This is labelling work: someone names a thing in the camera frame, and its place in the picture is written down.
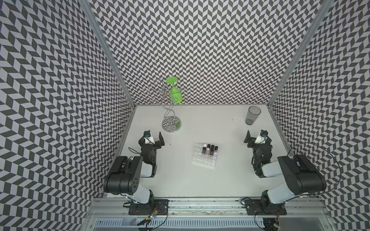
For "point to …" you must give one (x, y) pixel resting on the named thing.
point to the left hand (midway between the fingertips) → (152, 133)
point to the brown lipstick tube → (204, 150)
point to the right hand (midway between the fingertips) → (255, 133)
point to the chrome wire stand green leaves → (171, 95)
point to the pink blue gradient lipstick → (216, 152)
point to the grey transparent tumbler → (253, 113)
